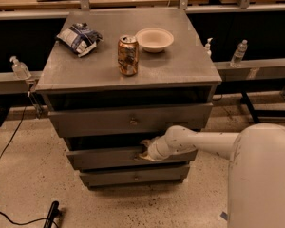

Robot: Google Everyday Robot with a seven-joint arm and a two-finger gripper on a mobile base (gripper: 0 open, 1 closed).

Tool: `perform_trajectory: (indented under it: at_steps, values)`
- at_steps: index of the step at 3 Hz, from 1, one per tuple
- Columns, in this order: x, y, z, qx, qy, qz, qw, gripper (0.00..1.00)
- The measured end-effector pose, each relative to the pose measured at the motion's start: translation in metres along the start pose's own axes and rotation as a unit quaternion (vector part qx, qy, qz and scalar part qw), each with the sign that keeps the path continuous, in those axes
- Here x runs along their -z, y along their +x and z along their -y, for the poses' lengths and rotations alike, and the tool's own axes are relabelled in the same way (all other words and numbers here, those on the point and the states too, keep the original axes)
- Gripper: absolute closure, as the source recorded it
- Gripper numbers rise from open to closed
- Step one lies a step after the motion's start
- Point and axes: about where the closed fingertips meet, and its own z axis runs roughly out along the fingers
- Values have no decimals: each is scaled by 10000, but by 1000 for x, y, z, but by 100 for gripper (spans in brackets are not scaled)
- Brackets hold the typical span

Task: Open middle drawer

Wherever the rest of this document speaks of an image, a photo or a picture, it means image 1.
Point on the black table leg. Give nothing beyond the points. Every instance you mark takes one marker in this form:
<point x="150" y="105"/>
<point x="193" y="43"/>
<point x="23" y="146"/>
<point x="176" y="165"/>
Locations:
<point x="245" y="99"/>

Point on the white paper bowl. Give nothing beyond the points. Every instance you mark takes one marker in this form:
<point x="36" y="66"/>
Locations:
<point x="154" y="40"/>

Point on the clear sanitizer pump bottle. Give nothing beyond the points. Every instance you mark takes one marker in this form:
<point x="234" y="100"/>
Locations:
<point x="20" y="69"/>

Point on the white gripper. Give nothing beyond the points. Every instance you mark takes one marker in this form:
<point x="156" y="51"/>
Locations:
<point x="154" y="150"/>

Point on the clear plastic water bottle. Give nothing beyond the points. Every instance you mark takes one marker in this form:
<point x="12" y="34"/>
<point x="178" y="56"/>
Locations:
<point x="239" y="53"/>

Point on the orange soda can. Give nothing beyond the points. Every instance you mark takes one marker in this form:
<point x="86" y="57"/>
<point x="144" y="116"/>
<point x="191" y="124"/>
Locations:
<point x="128" y="55"/>

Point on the grey top drawer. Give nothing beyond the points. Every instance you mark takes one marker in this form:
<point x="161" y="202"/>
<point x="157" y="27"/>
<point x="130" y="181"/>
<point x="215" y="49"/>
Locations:
<point x="127" y="120"/>

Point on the small white pump bottle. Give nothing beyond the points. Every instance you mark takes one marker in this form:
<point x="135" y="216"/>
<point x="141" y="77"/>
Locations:
<point x="208" y="46"/>

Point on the grey drawer cabinet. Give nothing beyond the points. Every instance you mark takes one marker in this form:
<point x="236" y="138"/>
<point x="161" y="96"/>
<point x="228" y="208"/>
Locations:
<point x="149" y="72"/>

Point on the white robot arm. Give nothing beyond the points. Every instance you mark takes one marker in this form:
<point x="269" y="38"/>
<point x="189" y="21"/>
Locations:
<point x="256" y="171"/>

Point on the crumpled chip bag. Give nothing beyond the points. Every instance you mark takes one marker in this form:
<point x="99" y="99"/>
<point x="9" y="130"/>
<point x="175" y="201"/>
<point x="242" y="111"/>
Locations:
<point x="80" y="39"/>

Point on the black floor stand foot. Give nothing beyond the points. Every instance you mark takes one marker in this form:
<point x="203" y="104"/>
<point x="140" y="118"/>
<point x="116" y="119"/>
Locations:
<point x="53" y="213"/>

